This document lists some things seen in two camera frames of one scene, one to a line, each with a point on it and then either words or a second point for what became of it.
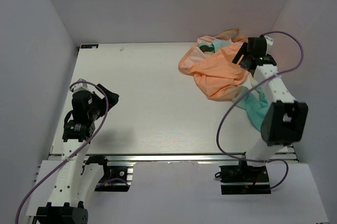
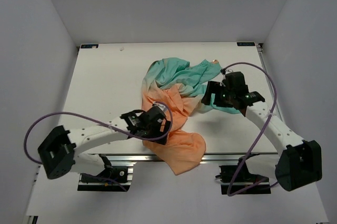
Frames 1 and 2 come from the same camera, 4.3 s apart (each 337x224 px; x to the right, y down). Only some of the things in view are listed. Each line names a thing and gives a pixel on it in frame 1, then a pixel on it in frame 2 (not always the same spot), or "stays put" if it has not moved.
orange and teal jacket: (210, 62) to (175, 83)
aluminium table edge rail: (129, 159) stays put
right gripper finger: (241, 51) to (210, 89)
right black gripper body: (247, 56) to (223, 96)
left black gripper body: (98, 108) to (153, 131)
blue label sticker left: (89, 46) stays put
